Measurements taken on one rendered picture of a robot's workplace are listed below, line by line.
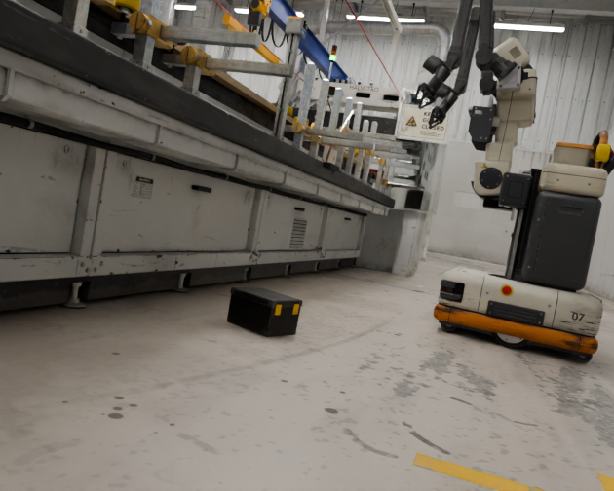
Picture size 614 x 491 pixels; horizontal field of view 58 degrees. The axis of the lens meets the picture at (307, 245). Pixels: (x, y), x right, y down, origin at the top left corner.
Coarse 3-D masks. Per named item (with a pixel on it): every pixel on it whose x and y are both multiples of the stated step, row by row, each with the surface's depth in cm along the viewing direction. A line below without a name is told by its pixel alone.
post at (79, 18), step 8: (72, 0) 119; (80, 0) 119; (88, 0) 122; (64, 8) 120; (72, 8) 119; (80, 8) 120; (88, 8) 122; (64, 16) 120; (72, 16) 119; (80, 16) 120; (80, 24) 121
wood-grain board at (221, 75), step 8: (104, 8) 154; (112, 8) 153; (112, 16) 160; (120, 16) 159; (128, 16) 159; (176, 48) 184; (216, 72) 211; (224, 72) 217; (216, 80) 221; (224, 80) 219; (232, 80) 224; (232, 88) 231; (240, 88) 231; (248, 88) 238; (248, 96) 244; (256, 96) 248; (256, 104) 259; (264, 104) 257; (272, 104) 265; (272, 112) 272; (288, 120) 288; (344, 152) 399; (376, 176) 516
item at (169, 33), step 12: (120, 24) 150; (120, 36) 151; (132, 36) 151; (168, 36) 146; (180, 36) 144; (192, 36) 143; (204, 36) 142; (216, 36) 141; (228, 36) 140; (240, 36) 139; (252, 36) 138
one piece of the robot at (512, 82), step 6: (516, 66) 242; (510, 72) 243; (516, 72) 242; (504, 78) 244; (510, 78) 243; (516, 78) 242; (498, 84) 244; (504, 84) 243; (510, 84) 243; (516, 84) 242; (498, 90) 247; (504, 90) 247; (510, 90) 246; (516, 90) 246
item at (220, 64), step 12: (168, 60) 174; (180, 60) 173; (216, 60) 169; (228, 60) 168; (240, 60) 166; (240, 72) 169; (252, 72) 166; (264, 72) 164; (276, 72) 163; (288, 72) 162
